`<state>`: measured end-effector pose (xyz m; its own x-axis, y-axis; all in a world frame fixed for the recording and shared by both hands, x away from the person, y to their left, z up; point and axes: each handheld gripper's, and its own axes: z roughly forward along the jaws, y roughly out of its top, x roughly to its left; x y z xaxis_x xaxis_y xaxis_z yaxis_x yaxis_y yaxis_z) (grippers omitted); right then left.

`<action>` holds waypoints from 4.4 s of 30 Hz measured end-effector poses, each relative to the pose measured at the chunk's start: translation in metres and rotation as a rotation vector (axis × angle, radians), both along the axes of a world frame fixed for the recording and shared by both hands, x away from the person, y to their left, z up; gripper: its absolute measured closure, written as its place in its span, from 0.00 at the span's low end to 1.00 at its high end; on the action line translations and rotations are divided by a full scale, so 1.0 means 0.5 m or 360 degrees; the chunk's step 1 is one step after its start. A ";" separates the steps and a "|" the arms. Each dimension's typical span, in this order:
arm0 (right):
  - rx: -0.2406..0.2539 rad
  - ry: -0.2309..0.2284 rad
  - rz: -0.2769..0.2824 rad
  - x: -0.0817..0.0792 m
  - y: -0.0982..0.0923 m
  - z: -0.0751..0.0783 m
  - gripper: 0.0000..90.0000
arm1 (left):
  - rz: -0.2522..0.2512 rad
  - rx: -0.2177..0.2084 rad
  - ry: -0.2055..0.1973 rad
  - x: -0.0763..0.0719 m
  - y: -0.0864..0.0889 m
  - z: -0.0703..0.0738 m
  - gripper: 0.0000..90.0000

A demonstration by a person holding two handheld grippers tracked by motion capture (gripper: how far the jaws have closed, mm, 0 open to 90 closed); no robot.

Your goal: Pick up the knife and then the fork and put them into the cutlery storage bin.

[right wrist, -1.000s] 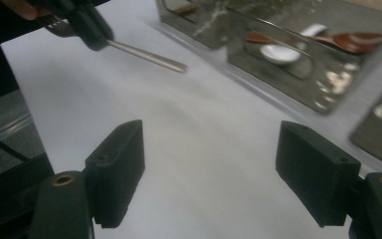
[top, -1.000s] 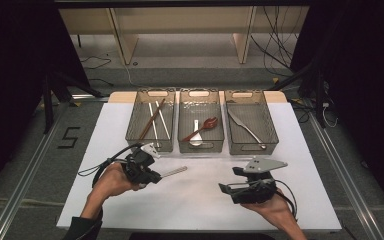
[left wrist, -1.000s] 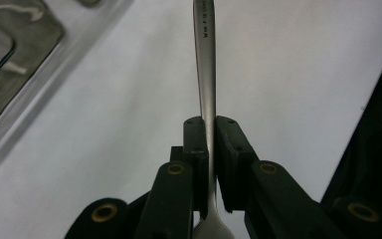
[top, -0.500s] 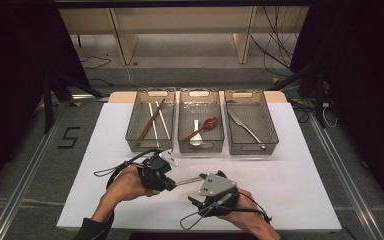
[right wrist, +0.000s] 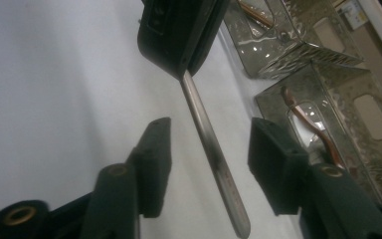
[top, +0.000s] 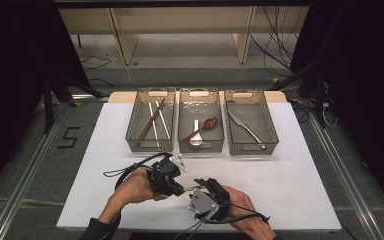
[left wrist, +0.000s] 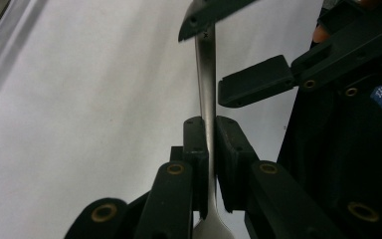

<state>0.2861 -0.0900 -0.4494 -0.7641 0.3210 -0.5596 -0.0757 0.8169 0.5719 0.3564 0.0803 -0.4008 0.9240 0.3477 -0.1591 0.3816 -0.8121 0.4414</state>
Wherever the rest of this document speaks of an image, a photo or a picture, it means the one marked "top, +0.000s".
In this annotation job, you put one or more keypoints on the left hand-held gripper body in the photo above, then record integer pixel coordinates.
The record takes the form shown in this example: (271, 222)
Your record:
(163, 176)

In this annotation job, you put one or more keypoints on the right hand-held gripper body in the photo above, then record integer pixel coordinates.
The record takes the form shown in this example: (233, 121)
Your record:
(210, 205)

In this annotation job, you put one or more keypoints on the white ceramic spoon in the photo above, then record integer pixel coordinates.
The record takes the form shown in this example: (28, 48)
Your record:
(196, 140)

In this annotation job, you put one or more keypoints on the white chopstick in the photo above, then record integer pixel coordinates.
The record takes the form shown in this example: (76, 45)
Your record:
(154, 125)
(163, 121)

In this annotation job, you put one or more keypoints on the brown wooden chopstick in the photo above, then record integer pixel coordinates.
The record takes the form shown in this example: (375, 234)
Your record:
(148, 125)
(152, 119)

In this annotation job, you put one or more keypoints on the brown wooden spoon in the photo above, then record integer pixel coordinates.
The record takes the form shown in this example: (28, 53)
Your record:
(209, 124)

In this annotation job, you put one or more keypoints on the metal table knife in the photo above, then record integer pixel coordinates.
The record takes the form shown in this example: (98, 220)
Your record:
(241, 124)

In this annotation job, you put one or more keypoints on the clear grey plastic bin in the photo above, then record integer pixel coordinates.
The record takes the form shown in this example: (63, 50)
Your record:
(136, 113)
(213, 110)
(263, 116)

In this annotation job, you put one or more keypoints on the person's left hand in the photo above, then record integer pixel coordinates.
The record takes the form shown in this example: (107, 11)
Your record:
(136, 188)

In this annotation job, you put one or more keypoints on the person's right hand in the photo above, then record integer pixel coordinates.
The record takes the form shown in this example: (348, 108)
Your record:
(243, 208)

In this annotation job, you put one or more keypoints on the white table mat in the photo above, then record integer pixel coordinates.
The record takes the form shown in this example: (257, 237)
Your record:
(280, 186)

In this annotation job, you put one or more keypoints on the wooden table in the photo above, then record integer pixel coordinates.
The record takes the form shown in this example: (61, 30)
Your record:
(121, 97)

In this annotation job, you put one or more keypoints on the yellow tape mark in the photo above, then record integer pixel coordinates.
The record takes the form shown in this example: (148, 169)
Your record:
(76, 104)
(275, 80)

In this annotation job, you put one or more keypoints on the black metal stand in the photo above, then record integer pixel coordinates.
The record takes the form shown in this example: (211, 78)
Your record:
(48, 106)
(319, 96)

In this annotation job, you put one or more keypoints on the light wooden desk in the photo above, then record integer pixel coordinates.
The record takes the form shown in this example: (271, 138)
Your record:
(180, 20)

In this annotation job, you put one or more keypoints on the black curtain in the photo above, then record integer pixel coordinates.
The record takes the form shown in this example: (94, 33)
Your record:
(13, 83)
(370, 83)

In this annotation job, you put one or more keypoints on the short aluminium rail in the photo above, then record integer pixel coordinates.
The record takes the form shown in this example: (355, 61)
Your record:
(90, 97)

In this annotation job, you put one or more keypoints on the aluminium floor rail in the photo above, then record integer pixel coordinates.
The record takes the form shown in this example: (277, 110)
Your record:
(23, 186)
(346, 176)

